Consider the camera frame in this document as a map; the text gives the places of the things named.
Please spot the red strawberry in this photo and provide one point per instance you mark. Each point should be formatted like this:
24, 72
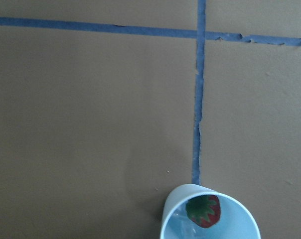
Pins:
204, 210

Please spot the light blue plastic cup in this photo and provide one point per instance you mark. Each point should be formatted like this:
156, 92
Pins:
235, 221

